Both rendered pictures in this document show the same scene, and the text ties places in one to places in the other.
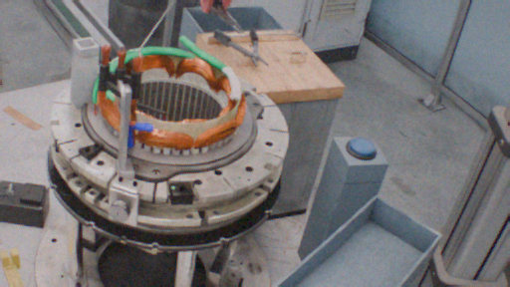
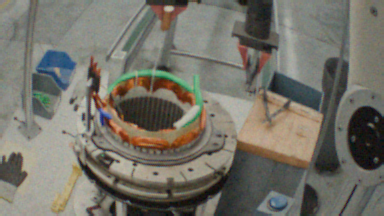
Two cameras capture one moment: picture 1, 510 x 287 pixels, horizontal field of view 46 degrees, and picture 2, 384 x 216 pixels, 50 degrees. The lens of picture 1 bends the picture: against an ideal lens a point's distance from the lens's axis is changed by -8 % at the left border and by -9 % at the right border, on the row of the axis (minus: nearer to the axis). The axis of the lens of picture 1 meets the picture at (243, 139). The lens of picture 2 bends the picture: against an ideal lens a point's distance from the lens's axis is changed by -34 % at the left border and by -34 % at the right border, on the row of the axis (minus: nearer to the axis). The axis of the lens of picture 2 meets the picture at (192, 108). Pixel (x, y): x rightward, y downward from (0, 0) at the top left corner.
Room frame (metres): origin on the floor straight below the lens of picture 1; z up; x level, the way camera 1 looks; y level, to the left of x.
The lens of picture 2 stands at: (0.13, -0.57, 1.77)
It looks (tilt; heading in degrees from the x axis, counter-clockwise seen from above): 35 degrees down; 45
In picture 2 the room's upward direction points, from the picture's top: 10 degrees clockwise
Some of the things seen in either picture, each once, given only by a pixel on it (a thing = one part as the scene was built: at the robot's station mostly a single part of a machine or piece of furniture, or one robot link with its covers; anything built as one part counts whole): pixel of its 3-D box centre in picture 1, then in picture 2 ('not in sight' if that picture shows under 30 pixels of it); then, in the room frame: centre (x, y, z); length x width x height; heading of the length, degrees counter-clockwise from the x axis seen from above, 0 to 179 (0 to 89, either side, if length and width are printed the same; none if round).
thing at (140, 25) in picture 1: (151, 31); (343, 101); (2.33, 0.45, 0.39); 0.39 x 0.39 x 0.35
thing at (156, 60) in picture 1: (154, 68); (167, 89); (0.78, 0.14, 1.12); 0.06 x 0.02 x 0.04; 126
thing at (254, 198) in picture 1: (235, 203); (142, 189); (0.61, -0.01, 1.06); 0.09 x 0.04 x 0.01; 126
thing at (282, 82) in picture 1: (268, 64); (285, 129); (0.99, -0.02, 1.05); 0.20 x 0.19 x 0.02; 30
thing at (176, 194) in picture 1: (181, 191); (106, 160); (0.57, 0.06, 1.09); 0.03 x 0.02 x 0.02; 113
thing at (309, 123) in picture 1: (253, 133); (269, 176); (0.98, -0.01, 0.91); 0.19 x 0.19 x 0.26; 30
